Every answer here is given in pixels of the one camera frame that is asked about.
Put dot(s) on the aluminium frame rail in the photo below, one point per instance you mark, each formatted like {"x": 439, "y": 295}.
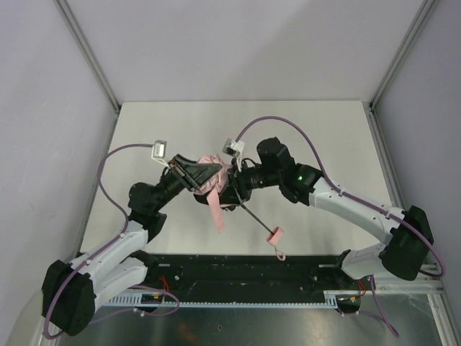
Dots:
{"x": 422, "y": 285}

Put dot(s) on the right aluminium frame post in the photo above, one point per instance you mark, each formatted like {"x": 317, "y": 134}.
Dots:
{"x": 410, "y": 38}

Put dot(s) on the pink folding umbrella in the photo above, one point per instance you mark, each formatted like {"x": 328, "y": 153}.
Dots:
{"x": 211, "y": 191}

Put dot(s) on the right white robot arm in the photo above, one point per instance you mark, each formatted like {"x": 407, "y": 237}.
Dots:
{"x": 404, "y": 236}

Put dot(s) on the left aluminium frame post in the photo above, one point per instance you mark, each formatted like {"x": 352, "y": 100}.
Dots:
{"x": 87, "y": 52}

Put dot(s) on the aluminium frame post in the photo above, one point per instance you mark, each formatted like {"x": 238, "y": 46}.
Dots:
{"x": 87, "y": 52}
{"x": 410, "y": 38}

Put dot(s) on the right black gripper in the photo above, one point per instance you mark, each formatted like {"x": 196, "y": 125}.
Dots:
{"x": 235, "y": 187}

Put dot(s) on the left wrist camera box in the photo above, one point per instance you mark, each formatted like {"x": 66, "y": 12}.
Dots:
{"x": 158, "y": 151}

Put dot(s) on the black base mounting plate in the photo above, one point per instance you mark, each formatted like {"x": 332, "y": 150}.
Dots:
{"x": 249, "y": 279}

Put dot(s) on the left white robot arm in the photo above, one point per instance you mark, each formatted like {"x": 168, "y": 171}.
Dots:
{"x": 72, "y": 292}

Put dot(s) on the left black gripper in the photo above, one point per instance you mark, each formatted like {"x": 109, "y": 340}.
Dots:
{"x": 184, "y": 175}

